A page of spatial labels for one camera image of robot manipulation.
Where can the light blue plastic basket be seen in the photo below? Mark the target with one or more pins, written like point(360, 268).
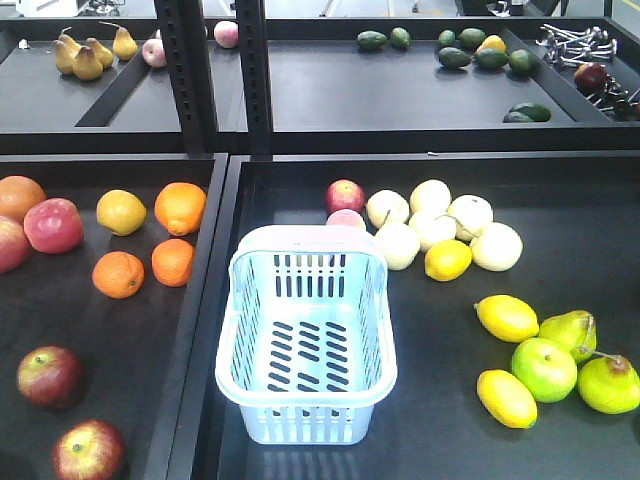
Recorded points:
point(306, 348)

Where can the red yellow apple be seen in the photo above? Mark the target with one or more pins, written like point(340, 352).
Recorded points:
point(92, 449)
point(51, 376)

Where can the red apple behind basket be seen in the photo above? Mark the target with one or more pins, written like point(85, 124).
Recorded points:
point(344, 194)

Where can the orange behind pink apples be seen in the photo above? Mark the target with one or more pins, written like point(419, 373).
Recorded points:
point(18, 195)

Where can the black wooden fruit display stand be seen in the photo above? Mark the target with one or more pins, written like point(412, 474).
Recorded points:
point(556, 169)

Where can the yellow lemon near pears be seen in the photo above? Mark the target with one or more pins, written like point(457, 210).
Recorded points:
point(447, 260)

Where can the large orange with navel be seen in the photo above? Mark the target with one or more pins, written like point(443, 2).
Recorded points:
point(179, 208)

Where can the small orange front right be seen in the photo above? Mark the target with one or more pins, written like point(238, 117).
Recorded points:
point(172, 262)

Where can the small orange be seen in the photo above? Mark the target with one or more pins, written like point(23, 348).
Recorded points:
point(118, 274)
point(172, 262)

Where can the yellow lemon middle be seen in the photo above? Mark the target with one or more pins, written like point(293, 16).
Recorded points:
point(507, 318)

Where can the yellow orange citrus fruit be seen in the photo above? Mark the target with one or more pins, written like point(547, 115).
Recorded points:
point(121, 212)

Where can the small orange front left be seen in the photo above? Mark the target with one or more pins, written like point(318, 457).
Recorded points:
point(118, 274)

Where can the yellow lemon front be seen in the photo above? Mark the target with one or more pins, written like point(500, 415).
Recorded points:
point(507, 399)

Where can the green apple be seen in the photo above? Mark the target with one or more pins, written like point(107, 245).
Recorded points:
point(545, 368)

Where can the pink red apple right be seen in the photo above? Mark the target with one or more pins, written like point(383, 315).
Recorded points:
point(54, 226)

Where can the pink red apple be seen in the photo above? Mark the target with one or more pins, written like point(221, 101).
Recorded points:
point(54, 226)
point(15, 247)

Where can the pink red apple left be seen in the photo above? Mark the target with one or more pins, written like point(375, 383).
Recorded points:
point(15, 247)

